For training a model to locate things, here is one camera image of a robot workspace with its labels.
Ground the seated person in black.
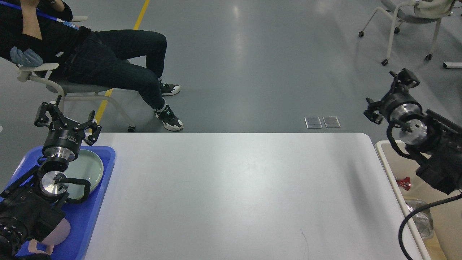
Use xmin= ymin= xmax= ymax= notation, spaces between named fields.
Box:
xmin=0 ymin=0 xmax=183 ymax=131

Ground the mint green plate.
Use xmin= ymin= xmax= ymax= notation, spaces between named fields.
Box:
xmin=64 ymin=149 xmax=104 ymax=193

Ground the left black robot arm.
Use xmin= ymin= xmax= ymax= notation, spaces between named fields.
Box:
xmin=0 ymin=102 xmax=102 ymax=260

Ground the crushed red soda can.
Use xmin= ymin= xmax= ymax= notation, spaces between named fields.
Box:
xmin=395 ymin=177 xmax=412 ymax=191

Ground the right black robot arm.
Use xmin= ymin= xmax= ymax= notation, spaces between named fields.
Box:
xmin=364 ymin=69 xmax=462 ymax=260

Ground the brown paper bag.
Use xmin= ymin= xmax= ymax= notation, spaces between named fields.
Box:
xmin=423 ymin=234 xmax=447 ymax=260

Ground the grey office chair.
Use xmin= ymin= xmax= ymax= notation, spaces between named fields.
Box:
xmin=358 ymin=0 xmax=457 ymax=66

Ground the pink mug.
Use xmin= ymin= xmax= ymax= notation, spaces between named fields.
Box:
xmin=28 ymin=218 xmax=71 ymax=255

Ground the metal floor plate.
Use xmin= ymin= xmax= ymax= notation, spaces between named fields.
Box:
xmin=305 ymin=116 xmax=323 ymax=129
xmin=322 ymin=116 xmax=341 ymax=128

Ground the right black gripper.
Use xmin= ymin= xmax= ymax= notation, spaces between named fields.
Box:
xmin=363 ymin=69 xmax=422 ymax=125

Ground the foil tray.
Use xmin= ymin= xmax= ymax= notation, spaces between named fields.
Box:
xmin=405 ymin=199 xmax=434 ymax=240

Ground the white bar on floor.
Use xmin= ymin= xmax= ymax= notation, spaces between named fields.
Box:
xmin=443 ymin=61 xmax=462 ymax=69

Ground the left white chair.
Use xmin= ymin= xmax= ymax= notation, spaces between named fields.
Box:
xmin=16 ymin=15 xmax=137 ymax=133

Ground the blue plastic tray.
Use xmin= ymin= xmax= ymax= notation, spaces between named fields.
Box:
xmin=6 ymin=146 xmax=117 ymax=260

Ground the beige plastic bin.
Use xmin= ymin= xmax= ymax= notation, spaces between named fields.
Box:
xmin=375 ymin=140 xmax=462 ymax=260

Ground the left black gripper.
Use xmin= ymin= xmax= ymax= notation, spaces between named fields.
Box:
xmin=34 ymin=102 xmax=102 ymax=161

